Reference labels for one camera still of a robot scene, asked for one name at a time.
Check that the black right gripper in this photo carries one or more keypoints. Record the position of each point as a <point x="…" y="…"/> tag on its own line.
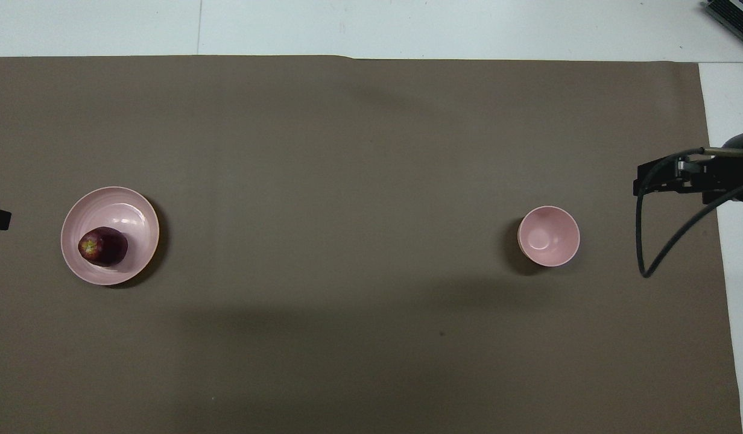
<point x="718" y="178"/>

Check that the dark red apple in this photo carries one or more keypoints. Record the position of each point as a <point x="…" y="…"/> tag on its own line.
<point x="104" y="246"/>

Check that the pink bowl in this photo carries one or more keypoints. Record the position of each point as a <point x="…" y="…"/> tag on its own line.
<point x="549" y="236"/>

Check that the pink plate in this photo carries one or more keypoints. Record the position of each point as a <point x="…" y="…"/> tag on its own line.
<point x="130" y="217"/>

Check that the grey ribbed metal device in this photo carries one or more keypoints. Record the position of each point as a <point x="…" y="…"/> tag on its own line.
<point x="733" y="13"/>

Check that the brown table mat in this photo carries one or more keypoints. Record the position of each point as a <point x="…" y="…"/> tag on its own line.
<point x="347" y="181"/>

